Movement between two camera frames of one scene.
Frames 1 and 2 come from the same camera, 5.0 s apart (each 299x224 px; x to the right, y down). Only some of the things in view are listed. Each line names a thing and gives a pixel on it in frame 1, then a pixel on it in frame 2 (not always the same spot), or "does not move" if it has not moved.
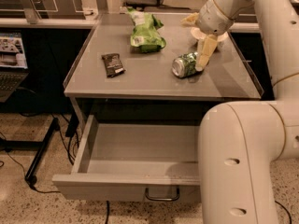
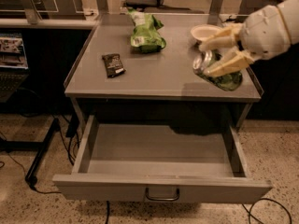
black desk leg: x=31 y=175 does not move
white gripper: x=214 y=21 → x=265 y=35
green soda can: x=185 y=64 → x=230 y=81
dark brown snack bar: x=113 y=64 does not move
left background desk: x=49 y=7 does not move
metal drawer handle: x=177 y=197 does not move
